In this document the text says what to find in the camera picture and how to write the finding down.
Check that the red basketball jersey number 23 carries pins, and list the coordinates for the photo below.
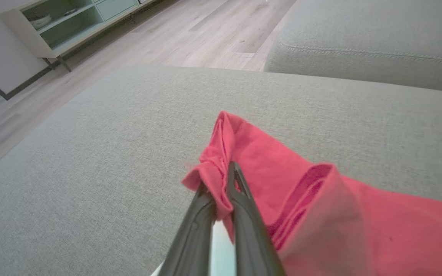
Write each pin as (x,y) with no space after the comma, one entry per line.
(359,230)

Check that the white stacked bowls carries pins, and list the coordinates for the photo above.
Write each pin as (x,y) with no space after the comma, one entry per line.
(40,22)

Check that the white cabinet green shelves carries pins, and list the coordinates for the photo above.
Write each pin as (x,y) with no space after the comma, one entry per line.
(25,38)

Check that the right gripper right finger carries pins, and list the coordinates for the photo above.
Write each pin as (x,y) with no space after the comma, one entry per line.
(251,237)

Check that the grey fabric sofa section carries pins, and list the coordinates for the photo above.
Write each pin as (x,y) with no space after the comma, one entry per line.
(378,34)

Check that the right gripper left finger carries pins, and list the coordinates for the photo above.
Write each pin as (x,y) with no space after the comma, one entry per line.
(192,245)

